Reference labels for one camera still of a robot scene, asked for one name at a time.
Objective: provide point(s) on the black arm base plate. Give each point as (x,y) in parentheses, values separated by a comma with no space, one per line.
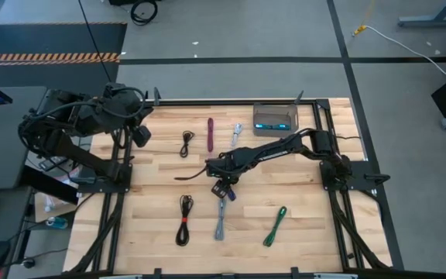
(124,186)
(358,182)

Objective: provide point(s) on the black frame clamp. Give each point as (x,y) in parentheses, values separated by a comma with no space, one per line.
(156,95)
(294,272)
(157,272)
(299,97)

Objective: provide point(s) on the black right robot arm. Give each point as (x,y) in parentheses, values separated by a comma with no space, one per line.
(285,145)

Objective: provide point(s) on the black mat with orange stripes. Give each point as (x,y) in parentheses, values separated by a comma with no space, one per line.
(52,38)

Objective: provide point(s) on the clear grey plastic bin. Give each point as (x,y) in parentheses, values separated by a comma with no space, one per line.
(275,116)

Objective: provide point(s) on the black remote control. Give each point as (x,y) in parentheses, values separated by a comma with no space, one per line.
(52,162)

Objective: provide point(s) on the brown cardboard box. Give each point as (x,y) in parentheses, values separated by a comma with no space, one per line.
(62,209)

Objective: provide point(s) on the black power plug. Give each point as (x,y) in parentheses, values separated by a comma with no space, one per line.
(27,263)

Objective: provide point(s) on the black aluminium table frame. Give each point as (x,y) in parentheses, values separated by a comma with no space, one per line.
(227,102)

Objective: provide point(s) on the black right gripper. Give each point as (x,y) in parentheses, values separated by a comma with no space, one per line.
(227,166)

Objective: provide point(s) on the grey metal desk foot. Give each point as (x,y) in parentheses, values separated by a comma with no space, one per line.
(432,20)

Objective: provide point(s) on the clear plastic bottle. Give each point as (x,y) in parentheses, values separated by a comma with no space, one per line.
(49,202)

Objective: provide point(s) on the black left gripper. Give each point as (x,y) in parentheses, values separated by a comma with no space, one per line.
(141,136)

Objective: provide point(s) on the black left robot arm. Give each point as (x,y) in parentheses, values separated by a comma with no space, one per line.
(72,155)

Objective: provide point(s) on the teal water bottle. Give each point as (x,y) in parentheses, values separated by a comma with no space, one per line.
(56,222)

